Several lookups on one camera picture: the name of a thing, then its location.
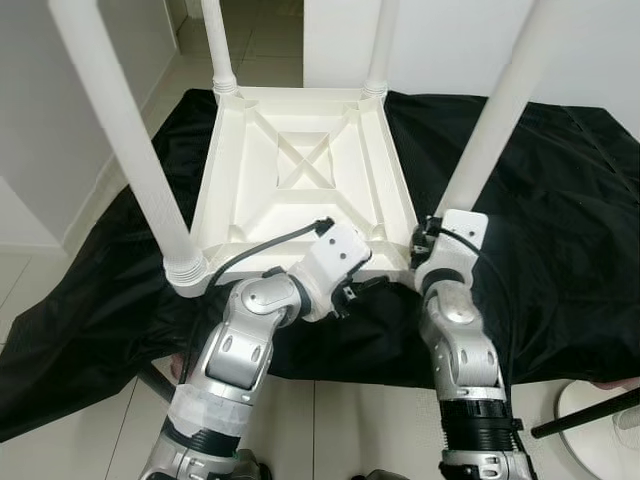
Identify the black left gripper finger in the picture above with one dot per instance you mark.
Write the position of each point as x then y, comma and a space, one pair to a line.
366, 256
372, 285

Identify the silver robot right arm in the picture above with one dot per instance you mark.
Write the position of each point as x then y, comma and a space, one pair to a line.
460, 340

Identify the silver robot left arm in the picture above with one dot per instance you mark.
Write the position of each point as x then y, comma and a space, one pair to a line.
235, 350

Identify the black cloth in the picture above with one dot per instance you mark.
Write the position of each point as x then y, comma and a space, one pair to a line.
560, 280

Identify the grey robot right leg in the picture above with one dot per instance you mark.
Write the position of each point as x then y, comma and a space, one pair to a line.
388, 475

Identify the black stand rod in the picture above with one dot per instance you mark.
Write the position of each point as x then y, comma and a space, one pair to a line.
158, 383
585, 413

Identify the pink table leg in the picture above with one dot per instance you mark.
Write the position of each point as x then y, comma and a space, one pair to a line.
618, 382

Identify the white round stand base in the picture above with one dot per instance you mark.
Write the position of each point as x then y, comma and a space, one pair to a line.
600, 450

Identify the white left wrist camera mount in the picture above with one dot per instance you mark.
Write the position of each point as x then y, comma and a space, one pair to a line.
335, 258

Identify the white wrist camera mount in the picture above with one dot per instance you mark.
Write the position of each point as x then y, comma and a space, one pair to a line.
335, 258
460, 240

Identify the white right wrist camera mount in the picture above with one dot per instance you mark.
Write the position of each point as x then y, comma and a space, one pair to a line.
460, 240

